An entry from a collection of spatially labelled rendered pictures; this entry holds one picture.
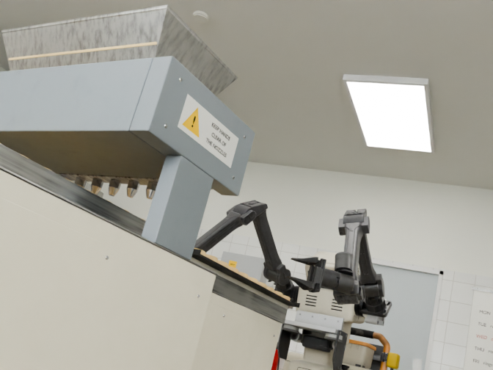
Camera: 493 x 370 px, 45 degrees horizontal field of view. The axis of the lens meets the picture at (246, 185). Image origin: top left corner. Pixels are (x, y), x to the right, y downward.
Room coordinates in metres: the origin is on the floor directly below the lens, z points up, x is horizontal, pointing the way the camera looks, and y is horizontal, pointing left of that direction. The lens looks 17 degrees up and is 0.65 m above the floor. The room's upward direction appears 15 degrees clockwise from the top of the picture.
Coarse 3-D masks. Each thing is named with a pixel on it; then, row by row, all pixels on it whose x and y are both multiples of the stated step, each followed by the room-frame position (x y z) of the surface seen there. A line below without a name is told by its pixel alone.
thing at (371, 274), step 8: (344, 216) 2.12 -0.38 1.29; (352, 216) 2.11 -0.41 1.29; (360, 216) 2.09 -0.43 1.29; (360, 248) 2.25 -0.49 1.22; (368, 248) 2.27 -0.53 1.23; (360, 256) 2.28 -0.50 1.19; (368, 256) 2.28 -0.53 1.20; (360, 264) 2.31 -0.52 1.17; (368, 264) 2.30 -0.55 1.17; (360, 272) 2.35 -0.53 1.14; (368, 272) 2.33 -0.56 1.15; (360, 280) 2.38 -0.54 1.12; (368, 280) 2.36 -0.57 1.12; (376, 280) 2.36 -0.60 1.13
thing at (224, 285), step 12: (204, 264) 1.58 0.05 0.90; (216, 276) 1.64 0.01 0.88; (228, 276) 1.68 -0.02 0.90; (216, 288) 1.65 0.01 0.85; (228, 288) 1.70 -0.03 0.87; (240, 288) 1.74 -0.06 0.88; (252, 288) 1.80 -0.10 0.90; (240, 300) 1.76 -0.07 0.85; (252, 300) 1.81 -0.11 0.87; (264, 300) 1.87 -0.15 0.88; (276, 300) 1.93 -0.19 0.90; (264, 312) 1.88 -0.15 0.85; (276, 312) 1.94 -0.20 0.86
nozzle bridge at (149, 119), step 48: (0, 96) 1.30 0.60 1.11; (48, 96) 1.20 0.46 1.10; (96, 96) 1.12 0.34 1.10; (144, 96) 1.04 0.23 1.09; (192, 96) 1.09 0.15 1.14; (48, 144) 1.28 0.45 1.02; (96, 144) 1.18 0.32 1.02; (144, 144) 1.10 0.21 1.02; (192, 144) 1.13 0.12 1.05; (240, 144) 1.25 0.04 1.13; (192, 192) 1.16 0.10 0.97; (192, 240) 1.20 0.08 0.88
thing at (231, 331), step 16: (208, 304) 1.62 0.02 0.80; (224, 304) 1.68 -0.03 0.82; (240, 304) 1.74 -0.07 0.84; (208, 320) 1.63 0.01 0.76; (224, 320) 1.69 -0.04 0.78; (240, 320) 1.76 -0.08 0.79; (256, 320) 1.83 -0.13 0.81; (272, 320) 1.91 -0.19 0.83; (208, 336) 1.65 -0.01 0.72; (224, 336) 1.71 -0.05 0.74; (240, 336) 1.78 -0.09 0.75; (256, 336) 1.85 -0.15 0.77; (272, 336) 1.93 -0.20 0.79; (208, 352) 1.66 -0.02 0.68; (224, 352) 1.73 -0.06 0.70; (240, 352) 1.79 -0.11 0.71; (256, 352) 1.87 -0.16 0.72; (272, 352) 1.95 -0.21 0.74; (192, 368) 1.62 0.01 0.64; (208, 368) 1.68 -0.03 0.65; (224, 368) 1.74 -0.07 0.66; (240, 368) 1.81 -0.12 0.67; (256, 368) 1.88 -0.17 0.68
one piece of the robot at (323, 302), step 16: (304, 304) 2.66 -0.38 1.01; (320, 304) 2.61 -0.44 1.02; (336, 304) 2.57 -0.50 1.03; (352, 304) 2.53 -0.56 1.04; (352, 320) 2.55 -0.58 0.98; (320, 336) 2.60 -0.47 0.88; (304, 352) 2.66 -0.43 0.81; (320, 352) 2.62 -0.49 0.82; (288, 368) 2.68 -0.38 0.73; (304, 368) 2.62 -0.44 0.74; (320, 368) 2.59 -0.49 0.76
